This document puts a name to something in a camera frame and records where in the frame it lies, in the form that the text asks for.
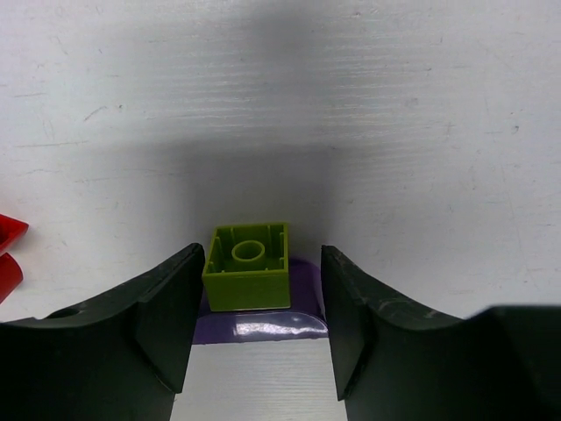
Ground lime square lego brick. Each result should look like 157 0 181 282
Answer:
202 223 291 312

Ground purple lego with lime top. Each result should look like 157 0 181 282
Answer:
193 258 328 345

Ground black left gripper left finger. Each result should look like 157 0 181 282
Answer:
1 243 204 420

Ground red jagged lego pieces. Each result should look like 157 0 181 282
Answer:
0 215 29 303

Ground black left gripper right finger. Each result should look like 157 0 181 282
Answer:
321 246 560 420

